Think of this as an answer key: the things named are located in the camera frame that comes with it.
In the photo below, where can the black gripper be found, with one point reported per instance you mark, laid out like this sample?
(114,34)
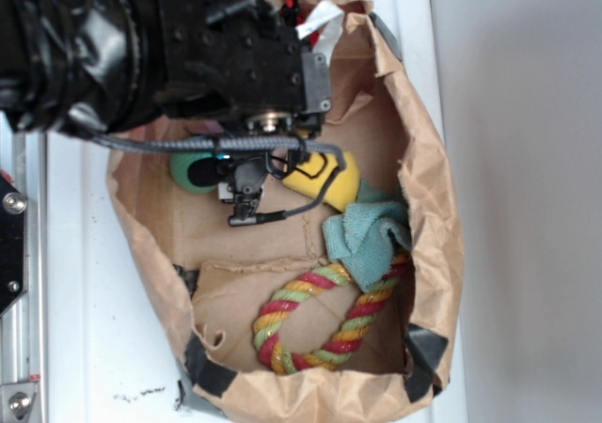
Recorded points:
(243,63)

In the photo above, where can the green dimpled ball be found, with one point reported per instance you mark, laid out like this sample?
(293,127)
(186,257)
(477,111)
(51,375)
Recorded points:
(181,171)

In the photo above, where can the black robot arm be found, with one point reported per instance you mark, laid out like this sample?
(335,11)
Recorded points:
(107,66)

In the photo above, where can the yellow sponge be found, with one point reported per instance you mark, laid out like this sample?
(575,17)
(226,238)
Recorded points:
(309,178)

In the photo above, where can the brown paper-lined cardboard box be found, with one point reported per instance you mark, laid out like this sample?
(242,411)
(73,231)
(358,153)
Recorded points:
(258,335)

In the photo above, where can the light blue towel cloth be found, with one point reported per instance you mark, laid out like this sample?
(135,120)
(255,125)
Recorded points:
(365,238)

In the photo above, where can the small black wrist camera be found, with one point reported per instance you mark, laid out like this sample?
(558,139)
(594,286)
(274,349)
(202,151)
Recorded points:
(238,181)

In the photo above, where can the aluminium frame rail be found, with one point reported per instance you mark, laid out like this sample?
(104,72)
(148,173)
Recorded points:
(23,333)

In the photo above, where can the black metal bracket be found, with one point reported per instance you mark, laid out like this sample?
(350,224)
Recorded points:
(12,243)

